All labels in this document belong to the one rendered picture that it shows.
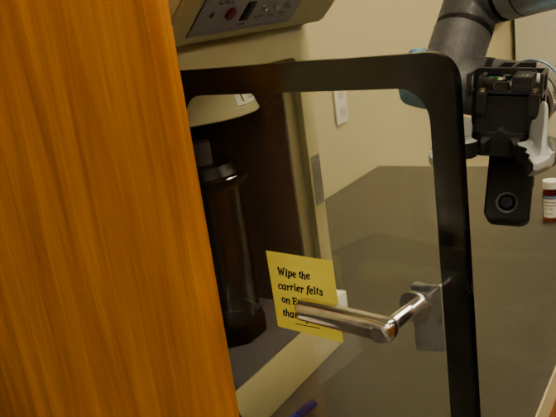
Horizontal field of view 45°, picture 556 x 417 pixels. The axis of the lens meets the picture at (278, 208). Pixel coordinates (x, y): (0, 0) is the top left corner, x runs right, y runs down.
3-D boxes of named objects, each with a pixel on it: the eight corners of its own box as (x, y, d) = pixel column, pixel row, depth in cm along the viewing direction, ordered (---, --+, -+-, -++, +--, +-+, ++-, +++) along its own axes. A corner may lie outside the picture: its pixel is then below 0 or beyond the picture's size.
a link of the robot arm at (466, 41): (423, 45, 95) (504, 55, 91) (400, 116, 92) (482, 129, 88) (417, 11, 88) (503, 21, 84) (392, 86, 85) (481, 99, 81)
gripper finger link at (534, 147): (535, 111, 55) (512, 93, 63) (529, 181, 56) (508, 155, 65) (576, 110, 54) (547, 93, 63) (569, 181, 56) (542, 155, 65)
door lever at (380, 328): (333, 302, 58) (329, 274, 57) (432, 324, 51) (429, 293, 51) (293, 328, 54) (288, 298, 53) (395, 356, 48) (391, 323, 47)
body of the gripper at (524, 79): (462, 74, 65) (484, 60, 75) (457, 160, 68) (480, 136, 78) (546, 75, 62) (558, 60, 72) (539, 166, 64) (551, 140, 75)
